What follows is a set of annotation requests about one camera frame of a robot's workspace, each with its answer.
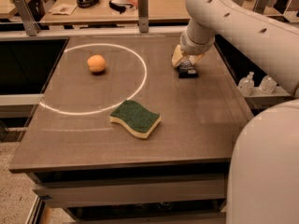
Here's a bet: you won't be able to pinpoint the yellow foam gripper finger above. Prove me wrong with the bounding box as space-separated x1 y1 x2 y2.
188 54 205 65
171 45 188 68

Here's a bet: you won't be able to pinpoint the blue rxbar blueberry bar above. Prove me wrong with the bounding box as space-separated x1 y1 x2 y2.
177 60 198 78

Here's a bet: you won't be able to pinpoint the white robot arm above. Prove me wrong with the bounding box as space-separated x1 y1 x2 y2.
179 0 299 224

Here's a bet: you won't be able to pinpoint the green and yellow sponge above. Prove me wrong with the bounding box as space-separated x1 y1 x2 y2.
109 100 161 139

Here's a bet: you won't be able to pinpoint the clear plastic bottle left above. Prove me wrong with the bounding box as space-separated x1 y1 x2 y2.
237 72 254 96

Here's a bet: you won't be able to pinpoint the clear plastic bottle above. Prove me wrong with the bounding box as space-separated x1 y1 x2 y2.
237 72 254 96
259 76 277 94

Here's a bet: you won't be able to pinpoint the black sunglasses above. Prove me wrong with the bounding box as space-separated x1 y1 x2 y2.
108 0 134 14

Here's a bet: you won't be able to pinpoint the clear plastic bottle right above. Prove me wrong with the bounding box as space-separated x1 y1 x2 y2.
259 76 277 94

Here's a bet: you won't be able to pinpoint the orange round fruit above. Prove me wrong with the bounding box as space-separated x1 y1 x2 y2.
87 55 107 73

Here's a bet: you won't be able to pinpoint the small paper booklet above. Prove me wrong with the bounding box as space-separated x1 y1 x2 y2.
50 4 77 15

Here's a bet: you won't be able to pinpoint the grey cabinet drawer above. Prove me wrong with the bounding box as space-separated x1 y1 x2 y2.
34 174 226 208

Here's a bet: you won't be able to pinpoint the grey metal bracket middle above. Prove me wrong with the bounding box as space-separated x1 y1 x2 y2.
137 0 149 33

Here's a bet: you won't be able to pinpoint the grey metal bracket left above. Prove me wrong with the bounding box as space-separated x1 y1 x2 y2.
12 0 40 36

